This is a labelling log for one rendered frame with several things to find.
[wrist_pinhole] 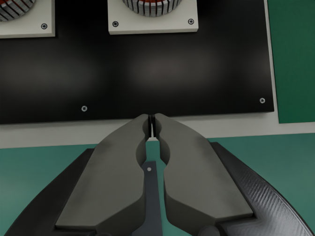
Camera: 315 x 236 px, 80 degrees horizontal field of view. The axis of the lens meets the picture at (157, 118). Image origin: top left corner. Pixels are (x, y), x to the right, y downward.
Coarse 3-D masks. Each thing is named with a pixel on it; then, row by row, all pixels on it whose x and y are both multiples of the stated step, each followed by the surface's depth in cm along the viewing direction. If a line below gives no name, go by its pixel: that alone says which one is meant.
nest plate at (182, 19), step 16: (112, 0) 32; (192, 0) 32; (112, 16) 31; (128, 16) 32; (144, 16) 32; (160, 16) 32; (176, 16) 32; (192, 16) 32; (112, 32) 32; (128, 32) 32; (144, 32) 32; (160, 32) 32
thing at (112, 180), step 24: (144, 120) 11; (120, 144) 9; (144, 144) 10; (96, 168) 8; (120, 168) 8; (72, 192) 7; (96, 192) 7; (120, 192) 7; (144, 192) 8; (72, 216) 6; (96, 216) 6; (120, 216) 6; (144, 216) 7
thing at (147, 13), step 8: (128, 0) 29; (136, 0) 28; (144, 0) 28; (152, 0) 28; (160, 0) 28; (168, 0) 29; (176, 0) 29; (136, 8) 30; (144, 8) 30; (152, 8) 29; (160, 8) 29; (168, 8) 30; (152, 16) 31
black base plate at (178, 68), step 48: (96, 0) 33; (240, 0) 34; (0, 48) 32; (48, 48) 32; (96, 48) 32; (144, 48) 32; (192, 48) 33; (240, 48) 33; (0, 96) 31; (48, 96) 31; (96, 96) 32; (144, 96) 32; (192, 96) 32; (240, 96) 32
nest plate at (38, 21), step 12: (36, 0) 31; (48, 0) 31; (24, 12) 31; (36, 12) 31; (48, 12) 31; (0, 24) 31; (12, 24) 31; (24, 24) 31; (36, 24) 31; (48, 24) 31; (0, 36) 31; (12, 36) 31; (24, 36) 31; (36, 36) 32; (48, 36) 32
